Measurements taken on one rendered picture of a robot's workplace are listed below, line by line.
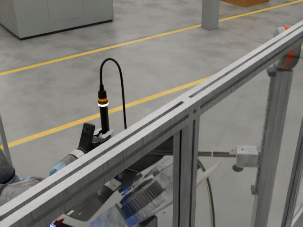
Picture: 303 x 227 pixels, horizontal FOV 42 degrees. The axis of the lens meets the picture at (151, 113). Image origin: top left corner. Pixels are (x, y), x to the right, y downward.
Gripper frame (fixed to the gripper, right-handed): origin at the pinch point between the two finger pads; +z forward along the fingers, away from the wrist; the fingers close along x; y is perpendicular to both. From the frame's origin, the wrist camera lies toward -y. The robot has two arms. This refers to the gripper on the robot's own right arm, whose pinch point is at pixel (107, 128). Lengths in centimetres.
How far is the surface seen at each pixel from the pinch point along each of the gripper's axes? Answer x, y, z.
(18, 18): -463, 112, 374
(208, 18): -180, 131, 578
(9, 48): -454, 154, 332
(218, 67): -98, 153, 418
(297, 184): 80, 19, 25
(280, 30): 63, -46, 27
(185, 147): 64, -47, -58
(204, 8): -192, 115, 584
